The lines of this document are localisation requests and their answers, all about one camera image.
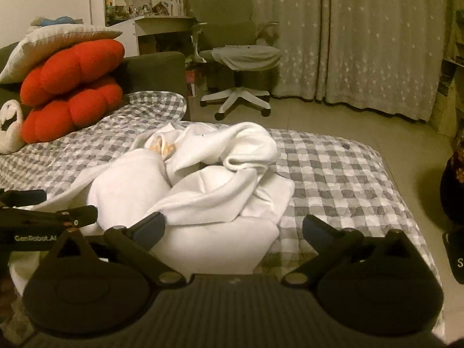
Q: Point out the white plush toy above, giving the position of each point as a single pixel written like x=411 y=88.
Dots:
x=9 y=137

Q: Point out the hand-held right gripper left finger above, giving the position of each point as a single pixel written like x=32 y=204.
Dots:
x=152 y=226

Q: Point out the dark patterned cloth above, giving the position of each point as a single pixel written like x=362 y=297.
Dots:
x=453 y=188

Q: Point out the black object with white print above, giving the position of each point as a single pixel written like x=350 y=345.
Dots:
x=455 y=257

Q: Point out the grey cloth on chair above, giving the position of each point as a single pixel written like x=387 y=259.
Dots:
x=246 y=56

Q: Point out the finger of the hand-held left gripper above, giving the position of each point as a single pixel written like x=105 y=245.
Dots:
x=25 y=197
x=54 y=216

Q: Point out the grey checked blanket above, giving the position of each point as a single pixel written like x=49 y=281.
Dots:
x=326 y=174

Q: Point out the blue plush toy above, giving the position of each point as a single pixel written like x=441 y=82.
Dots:
x=60 y=21

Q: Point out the red puffy cushion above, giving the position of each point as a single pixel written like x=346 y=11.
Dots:
x=72 y=65
x=72 y=112

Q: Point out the white desk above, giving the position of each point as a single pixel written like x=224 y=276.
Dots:
x=163 y=23

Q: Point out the wooden shelf unit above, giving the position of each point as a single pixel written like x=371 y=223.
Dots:
x=447 y=90

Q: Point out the beige pillow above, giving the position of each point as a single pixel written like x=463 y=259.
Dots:
x=36 y=47

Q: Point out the star-patterned curtain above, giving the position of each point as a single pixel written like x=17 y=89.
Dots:
x=290 y=36
x=384 y=43

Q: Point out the grey office chair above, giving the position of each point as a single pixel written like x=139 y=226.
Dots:
x=221 y=25

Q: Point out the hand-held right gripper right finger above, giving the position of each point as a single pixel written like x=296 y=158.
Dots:
x=317 y=230

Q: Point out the white t-shirt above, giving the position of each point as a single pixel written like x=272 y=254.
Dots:
x=203 y=195

